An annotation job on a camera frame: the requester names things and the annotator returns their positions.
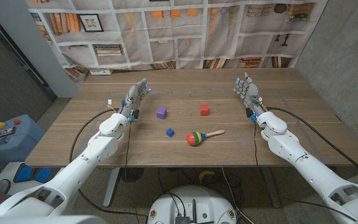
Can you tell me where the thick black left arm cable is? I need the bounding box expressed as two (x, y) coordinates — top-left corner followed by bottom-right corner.
(69, 108), (117, 164)

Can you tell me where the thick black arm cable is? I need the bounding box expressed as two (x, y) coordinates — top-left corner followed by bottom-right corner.
(265, 106), (358, 183)
(69, 108), (117, 164)

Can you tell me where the white board with blue pads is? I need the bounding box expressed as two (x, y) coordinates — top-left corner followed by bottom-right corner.
(0, 161), (65, 197)

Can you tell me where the blue-grey storage box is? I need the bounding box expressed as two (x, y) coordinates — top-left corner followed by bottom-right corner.
(0, 114), (46, 167)

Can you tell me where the printed bookshelf backdrop cloth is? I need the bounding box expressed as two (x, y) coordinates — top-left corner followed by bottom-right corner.
(25, 0), (329, 78)

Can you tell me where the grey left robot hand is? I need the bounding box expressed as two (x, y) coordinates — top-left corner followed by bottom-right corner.
(119, 77), (152, 121)

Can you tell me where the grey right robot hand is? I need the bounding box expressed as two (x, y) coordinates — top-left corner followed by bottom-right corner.
(233, 72), (266, 118)

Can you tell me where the yellow banana toy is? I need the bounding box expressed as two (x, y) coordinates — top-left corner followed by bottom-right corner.
(198, 169), (216, 184)

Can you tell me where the black round floor base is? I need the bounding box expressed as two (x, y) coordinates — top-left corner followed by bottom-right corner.
(119, 167), (145, 183)

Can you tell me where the white table leg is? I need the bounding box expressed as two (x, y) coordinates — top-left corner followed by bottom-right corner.
(261, 166), (282, 208)
(103, 167), (121, 208)

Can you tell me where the colourful striped wooden maraca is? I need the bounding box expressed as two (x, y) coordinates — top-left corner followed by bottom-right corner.
(186, 129), (226, 147)

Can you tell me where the white power strip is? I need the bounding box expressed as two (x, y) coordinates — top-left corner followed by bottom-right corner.
(89, 68), (114, 76)

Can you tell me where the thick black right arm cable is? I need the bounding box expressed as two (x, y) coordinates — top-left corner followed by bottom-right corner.
(265, 106), (358, 183)

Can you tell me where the white robot torso base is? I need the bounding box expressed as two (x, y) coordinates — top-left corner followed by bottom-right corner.
(147, 185), (238, 224)

